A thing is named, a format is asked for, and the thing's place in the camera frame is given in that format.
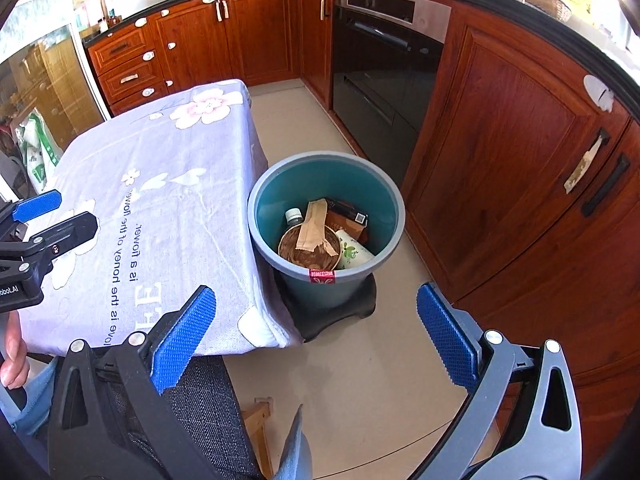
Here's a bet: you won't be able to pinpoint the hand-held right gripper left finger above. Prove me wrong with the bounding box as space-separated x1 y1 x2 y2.
47 285 217 480

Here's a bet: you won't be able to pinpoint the white cabinet safety locks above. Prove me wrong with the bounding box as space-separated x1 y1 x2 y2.
135 0 616 113

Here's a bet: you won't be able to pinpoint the light wooden stool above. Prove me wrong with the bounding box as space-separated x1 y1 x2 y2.
240 396 276 480

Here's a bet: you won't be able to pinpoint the sliding glass door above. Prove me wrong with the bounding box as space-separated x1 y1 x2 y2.
0 0 108 201

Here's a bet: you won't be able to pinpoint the teal plastic bin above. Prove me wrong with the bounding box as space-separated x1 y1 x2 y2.
247 151 406 311

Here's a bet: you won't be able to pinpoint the grey fabric chair seat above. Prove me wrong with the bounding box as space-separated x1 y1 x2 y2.
165 357 261 480

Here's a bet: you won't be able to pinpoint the brown round bowl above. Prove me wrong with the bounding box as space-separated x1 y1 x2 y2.
277 223 342 271

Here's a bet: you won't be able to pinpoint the brown snack box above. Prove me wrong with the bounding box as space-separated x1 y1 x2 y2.
325 198 371 241

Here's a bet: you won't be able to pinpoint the brown paper sleeve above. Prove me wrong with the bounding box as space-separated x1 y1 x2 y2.
295 200 341 259

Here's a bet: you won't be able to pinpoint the light wooden cupboard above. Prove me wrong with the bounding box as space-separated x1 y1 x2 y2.
20 40 96 126

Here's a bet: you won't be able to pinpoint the black built-in oven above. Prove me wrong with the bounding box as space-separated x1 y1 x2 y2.
331 0 453 181

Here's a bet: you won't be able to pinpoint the person's jeans leg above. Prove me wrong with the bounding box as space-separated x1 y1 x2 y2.
277 402 313 480

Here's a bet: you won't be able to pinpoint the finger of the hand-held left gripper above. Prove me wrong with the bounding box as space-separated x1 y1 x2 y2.
0 189 64 244
0 211 99 283

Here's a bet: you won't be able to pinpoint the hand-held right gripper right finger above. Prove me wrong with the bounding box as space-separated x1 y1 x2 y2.
410 282 593 480

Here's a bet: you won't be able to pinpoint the red wooden kitchen cabinets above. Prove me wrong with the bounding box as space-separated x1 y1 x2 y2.
85 0 640 461

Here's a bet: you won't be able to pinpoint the green white rice bag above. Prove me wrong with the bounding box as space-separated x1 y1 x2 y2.
15 110 63 195

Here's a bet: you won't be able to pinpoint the purple floral tablecloth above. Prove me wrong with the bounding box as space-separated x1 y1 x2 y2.
17 78 306 358

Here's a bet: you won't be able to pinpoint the white paper cup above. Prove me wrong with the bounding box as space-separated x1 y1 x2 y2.
334 230 376 271

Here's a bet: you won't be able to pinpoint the wooden cabinet drawer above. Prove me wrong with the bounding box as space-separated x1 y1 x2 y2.
86 22 155 63
95 50 163 92
107 80 171 113

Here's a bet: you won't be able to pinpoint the person's left hand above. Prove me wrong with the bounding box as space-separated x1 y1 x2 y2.
0 310 29 391

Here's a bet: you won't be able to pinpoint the person's left forearm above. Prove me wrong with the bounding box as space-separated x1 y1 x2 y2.
0 360 61 438

